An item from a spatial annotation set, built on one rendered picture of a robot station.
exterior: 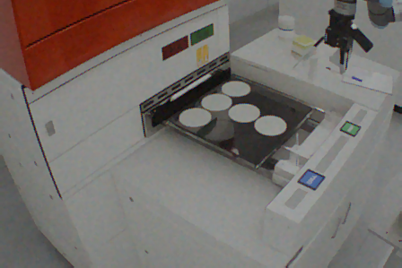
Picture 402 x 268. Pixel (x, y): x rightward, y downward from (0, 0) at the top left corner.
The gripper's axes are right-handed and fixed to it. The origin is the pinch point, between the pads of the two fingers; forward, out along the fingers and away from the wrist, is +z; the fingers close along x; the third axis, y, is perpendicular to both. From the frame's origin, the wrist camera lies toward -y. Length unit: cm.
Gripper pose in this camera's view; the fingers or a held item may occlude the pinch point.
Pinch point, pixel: (344, 71)
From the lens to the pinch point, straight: 130.0
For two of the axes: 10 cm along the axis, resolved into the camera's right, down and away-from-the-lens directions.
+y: -7.7, -3.4, 5.4
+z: 0.3, 8.3, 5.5
